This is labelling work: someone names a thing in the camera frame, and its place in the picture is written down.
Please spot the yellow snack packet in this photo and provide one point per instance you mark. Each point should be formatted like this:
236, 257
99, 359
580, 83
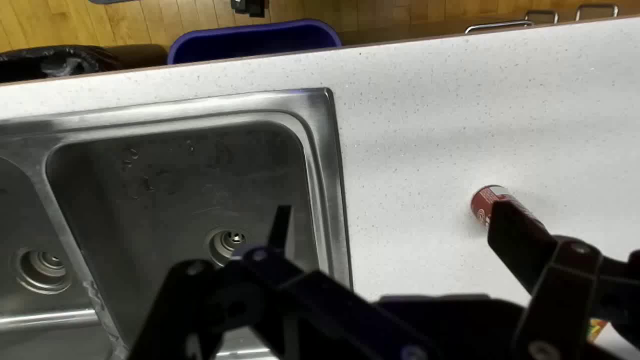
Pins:
597, 326

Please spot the small black box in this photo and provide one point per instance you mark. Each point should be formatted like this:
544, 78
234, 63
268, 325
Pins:
248, 7

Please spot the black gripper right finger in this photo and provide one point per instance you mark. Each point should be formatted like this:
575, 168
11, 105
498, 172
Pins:
561, 281

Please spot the round metal sink drain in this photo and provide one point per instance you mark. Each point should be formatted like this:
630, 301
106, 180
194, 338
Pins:
227, 243
43, 270

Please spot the blue plastic bin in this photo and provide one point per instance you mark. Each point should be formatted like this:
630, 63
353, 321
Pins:
253, 40

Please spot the black trash bag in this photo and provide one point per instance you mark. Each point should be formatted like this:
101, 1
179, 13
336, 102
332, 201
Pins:
101, 57

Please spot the stainless steel double sink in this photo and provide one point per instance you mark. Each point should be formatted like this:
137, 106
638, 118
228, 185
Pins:
167, 201

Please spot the red soda can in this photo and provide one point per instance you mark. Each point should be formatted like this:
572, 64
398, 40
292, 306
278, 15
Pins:
480, 201

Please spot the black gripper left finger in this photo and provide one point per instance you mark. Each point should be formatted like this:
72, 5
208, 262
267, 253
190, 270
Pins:
201, 301

